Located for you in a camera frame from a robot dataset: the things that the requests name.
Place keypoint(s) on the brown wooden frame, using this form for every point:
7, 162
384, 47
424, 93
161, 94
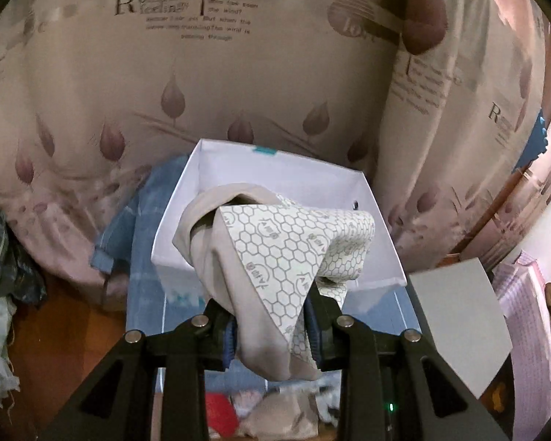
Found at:
491, 213

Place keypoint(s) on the blue plaid cloth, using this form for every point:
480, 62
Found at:
142, 285

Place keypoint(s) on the leaf print curtain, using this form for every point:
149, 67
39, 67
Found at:
119, 101

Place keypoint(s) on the white cardboard box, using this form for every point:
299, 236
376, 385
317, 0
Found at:
275, 170

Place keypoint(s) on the dark plaid cloth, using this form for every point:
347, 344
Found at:
0, 248

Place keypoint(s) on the red cloth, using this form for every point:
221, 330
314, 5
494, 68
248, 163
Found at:
220, 413

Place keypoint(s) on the grey flat board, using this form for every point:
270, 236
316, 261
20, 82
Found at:
459, 321

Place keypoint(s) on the beige patterned cloth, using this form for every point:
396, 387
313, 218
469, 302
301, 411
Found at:
275, 415

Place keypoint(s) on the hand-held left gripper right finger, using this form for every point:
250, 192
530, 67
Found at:
313, 345

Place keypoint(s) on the beige honeycomb print underwear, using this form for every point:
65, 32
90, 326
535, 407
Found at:
266, 257

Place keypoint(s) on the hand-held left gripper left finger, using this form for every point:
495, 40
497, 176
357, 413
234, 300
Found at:
229, 341

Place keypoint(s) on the pink patterned cloth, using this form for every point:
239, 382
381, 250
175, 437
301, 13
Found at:
528, 330

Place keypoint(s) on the blue fabric patch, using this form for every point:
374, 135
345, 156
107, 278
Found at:
532, 142

